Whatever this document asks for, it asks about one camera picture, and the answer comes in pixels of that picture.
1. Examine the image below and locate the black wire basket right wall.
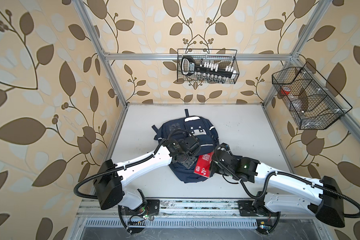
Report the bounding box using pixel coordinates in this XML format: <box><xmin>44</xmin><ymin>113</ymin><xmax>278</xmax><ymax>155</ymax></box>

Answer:
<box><xmin>272</xmin><ymin>62</ymin><xmax>353</xmax><ymax>130</ymax></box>

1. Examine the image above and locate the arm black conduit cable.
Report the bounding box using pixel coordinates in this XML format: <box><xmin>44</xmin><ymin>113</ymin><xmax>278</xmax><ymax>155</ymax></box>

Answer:
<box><xmin>212</xmin><ymin>143</ymin><xmax>360</xmax><ymax>235</ymax></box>
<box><xmin>73</xmin><ymin>128</ymin><xmax>202</xmax><ymax>235</ymax></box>

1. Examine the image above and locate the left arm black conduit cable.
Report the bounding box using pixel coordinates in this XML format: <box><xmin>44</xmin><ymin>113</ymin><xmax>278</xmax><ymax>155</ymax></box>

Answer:
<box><xmin>73</xmin><ymin>128</ymin><xmax>202</xmax><ymax>235</ymax></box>

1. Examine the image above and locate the black wire basket back wall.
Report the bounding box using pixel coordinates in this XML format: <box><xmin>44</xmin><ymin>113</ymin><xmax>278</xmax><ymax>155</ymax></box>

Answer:
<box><xmin>177</xmin><ymin>48</ymin><xmax>240</xmax><ymax>85</ymax></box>

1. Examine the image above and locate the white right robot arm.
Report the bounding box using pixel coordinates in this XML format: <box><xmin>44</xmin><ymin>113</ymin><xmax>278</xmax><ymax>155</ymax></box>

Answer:
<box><xmin>212</xmin><ymin>145</ymin><xmax>345</xmax><ymax>228</ymax></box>

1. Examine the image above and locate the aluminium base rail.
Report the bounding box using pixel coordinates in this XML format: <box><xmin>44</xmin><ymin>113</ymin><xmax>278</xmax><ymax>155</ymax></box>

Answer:
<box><xmin>77</xmin><ymin>196</ymin><xmax>289</xmax><ymax>221</ymax></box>

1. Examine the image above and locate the red stationery blister pack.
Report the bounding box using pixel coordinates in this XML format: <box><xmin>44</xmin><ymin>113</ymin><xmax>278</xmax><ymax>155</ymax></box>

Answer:
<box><xmin>194</xmin><ymin>152</ymin><xmax>214</xmax><ymax>178</ymax></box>

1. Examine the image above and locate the black wire basket wall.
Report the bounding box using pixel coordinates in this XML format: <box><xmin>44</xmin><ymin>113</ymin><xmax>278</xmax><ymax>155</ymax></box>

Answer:
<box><xmin>177</xmin><ymin>48</ymin><xmax>240</xmax><ymax>85</ymax></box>
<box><xmin>272</xmin><ymin>62</ymin><xmax>353</xmax><ymax>130</ymax></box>

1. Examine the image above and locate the aluminium cage frame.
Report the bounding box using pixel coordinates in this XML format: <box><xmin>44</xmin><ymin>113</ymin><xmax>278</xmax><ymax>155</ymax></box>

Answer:
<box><xmin>73</xmin><ymin>1</ymin><xmax>360</xmax><ymax>143</ymax></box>

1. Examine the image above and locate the navy blue student backpack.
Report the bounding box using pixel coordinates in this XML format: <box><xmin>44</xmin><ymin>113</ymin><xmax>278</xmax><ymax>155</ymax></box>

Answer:
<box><xmin>152</xmin><ymin>109</ymin><xmax>220</xmax><ymax>184</ymax></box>

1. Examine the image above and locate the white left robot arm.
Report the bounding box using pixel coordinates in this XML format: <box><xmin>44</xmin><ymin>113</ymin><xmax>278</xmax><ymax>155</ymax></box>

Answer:
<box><xmin>93</xmin><ymin>137</ymin><xmax>201</xmax><ymax>210</ymax></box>

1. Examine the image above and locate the black socket wrench set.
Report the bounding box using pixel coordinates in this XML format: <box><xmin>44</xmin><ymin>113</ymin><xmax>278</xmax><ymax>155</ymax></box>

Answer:
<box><xmin>177</xmin><ymin>55</ymin><xmax>240</xmax><ymax>80</ymax></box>

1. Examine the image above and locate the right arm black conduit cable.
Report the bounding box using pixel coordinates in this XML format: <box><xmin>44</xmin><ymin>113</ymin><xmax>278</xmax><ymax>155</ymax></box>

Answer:
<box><xmin>212</xmin><ymin>143</ymin><xmax>360</xmax><ymax>235</ymax></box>

